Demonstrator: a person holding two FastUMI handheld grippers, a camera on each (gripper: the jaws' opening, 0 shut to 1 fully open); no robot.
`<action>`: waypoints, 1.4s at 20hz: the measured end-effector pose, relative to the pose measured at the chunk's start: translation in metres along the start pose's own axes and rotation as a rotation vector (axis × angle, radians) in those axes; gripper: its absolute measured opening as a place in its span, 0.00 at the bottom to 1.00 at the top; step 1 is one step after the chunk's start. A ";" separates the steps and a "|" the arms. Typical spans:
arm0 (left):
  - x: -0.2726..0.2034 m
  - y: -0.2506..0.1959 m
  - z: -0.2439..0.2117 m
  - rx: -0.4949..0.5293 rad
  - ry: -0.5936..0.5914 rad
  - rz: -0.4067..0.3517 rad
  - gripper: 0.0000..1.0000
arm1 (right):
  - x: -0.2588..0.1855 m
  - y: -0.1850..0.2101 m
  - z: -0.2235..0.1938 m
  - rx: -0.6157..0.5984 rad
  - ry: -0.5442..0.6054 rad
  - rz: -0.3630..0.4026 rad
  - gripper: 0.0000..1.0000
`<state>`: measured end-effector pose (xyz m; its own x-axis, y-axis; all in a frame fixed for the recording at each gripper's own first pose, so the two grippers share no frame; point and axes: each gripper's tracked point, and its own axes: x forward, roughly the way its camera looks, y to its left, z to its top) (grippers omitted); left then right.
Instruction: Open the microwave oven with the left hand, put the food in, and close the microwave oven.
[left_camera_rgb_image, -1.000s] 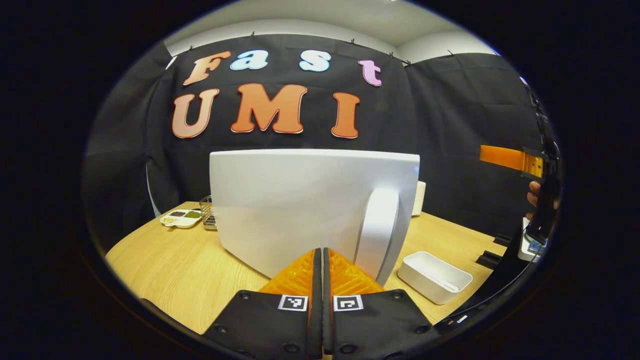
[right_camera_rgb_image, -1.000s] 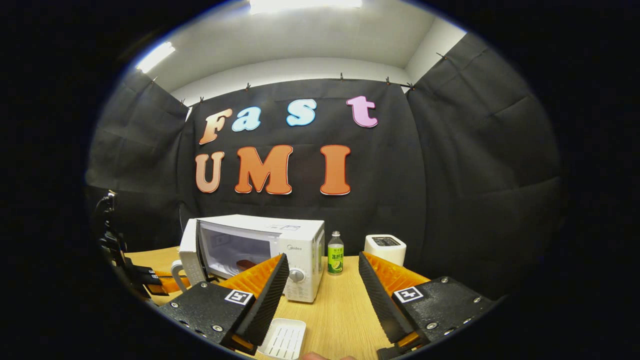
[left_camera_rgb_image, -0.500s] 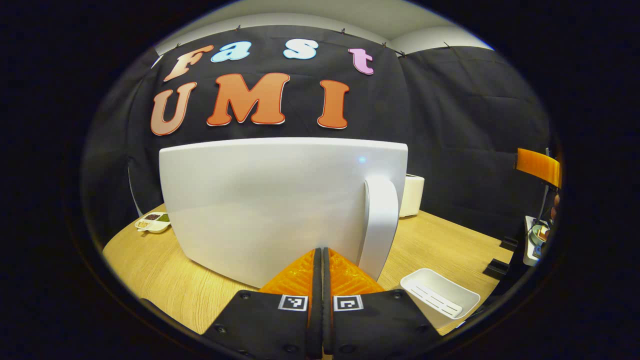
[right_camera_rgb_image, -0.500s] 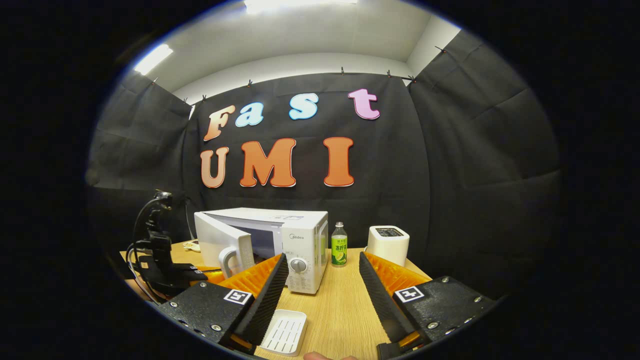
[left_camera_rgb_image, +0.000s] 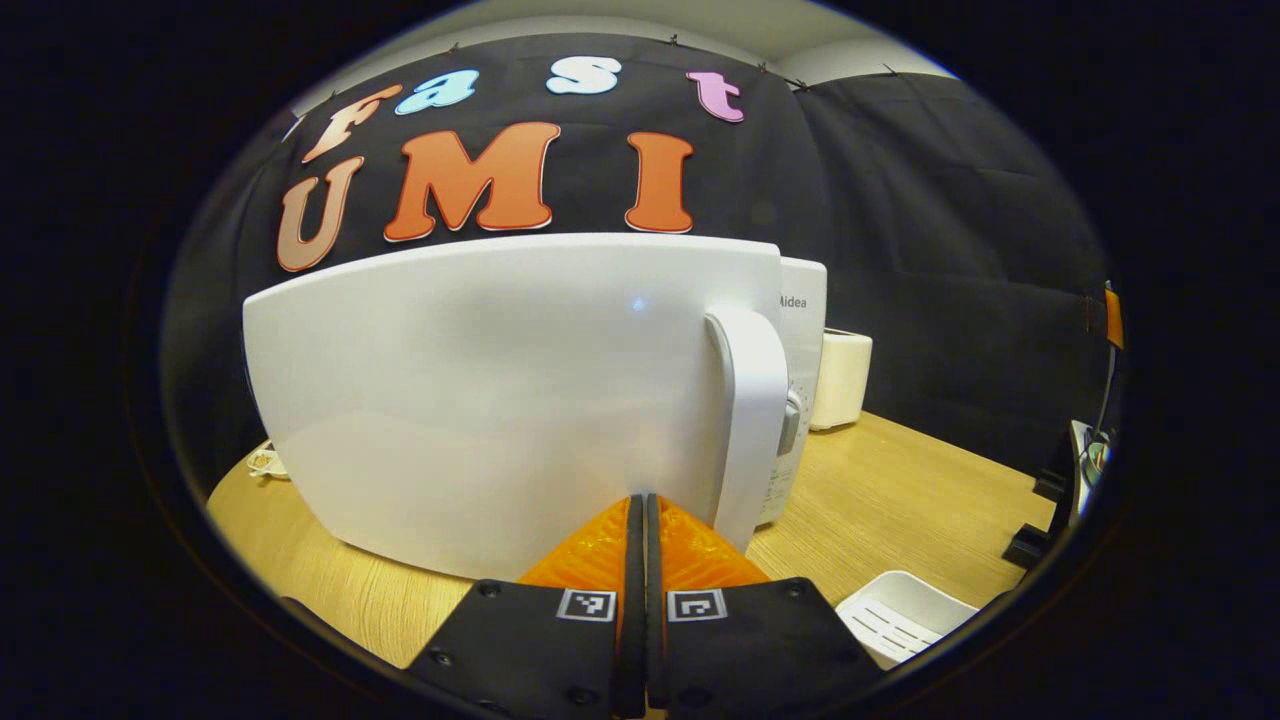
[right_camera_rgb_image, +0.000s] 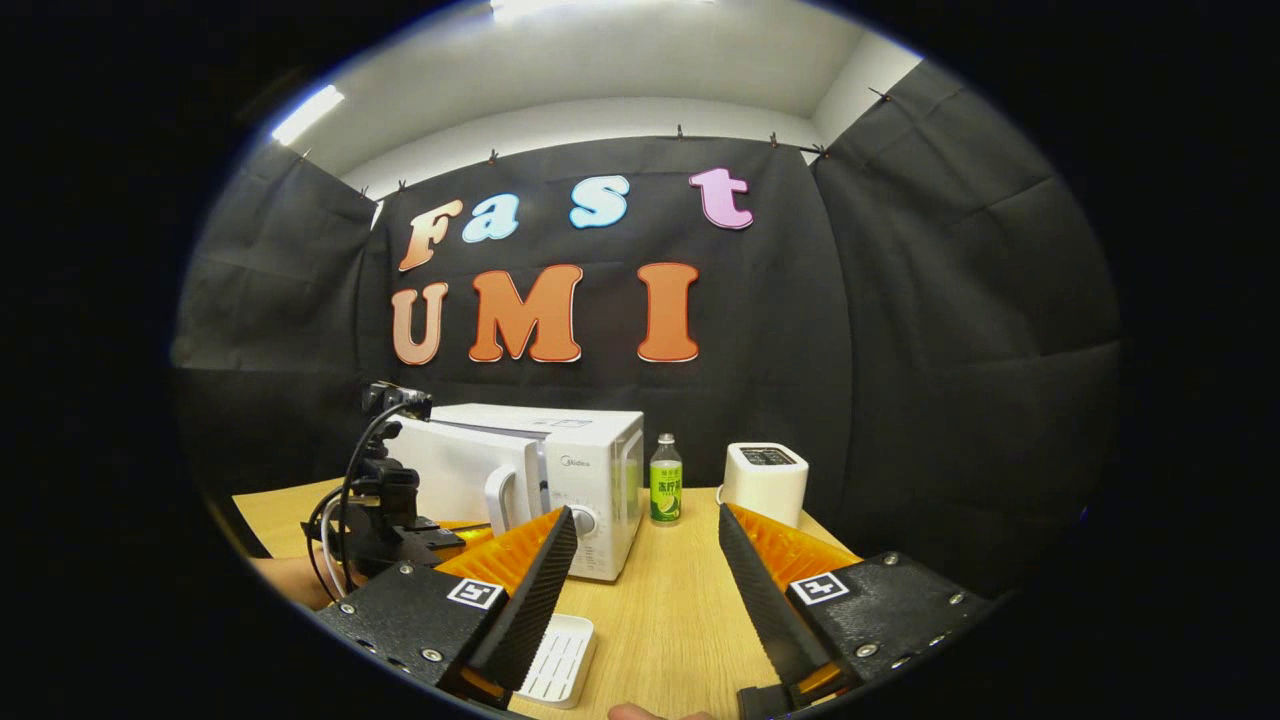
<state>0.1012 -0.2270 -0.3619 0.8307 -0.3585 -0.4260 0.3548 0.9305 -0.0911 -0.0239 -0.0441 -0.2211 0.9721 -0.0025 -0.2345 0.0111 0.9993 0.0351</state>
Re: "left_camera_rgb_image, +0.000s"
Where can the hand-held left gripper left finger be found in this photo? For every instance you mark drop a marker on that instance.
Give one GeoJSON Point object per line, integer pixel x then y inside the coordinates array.
{"type": "Point", "coordinates": [530, 650]}

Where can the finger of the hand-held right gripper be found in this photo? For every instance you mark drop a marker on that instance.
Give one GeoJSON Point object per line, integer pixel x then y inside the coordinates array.
{"type": "Point", "coordinates": [1113, 318]}

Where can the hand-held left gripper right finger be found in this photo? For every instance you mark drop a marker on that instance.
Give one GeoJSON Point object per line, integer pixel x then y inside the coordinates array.
{"type": "Point", "coordinates": [750, 650]}

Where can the white microwave oven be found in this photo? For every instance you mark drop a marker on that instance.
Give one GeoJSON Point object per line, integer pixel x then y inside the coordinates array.
{"type": "Point", "coordinates": [500, 400]}

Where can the white plastic basket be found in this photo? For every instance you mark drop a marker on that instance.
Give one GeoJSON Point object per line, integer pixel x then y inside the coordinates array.
{"type": "Point", "coordinates": [905, 615]}

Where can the black table clamp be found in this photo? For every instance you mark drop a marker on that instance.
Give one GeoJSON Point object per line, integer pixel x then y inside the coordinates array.
{"type": "Point", "coordinates": [1025, 548]}
{"type": "Point", "coordinates": [1052, 475]}

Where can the white toaster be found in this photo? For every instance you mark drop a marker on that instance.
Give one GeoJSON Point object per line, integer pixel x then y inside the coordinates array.
{"type": "Point", "coordinates": [842, 380]}

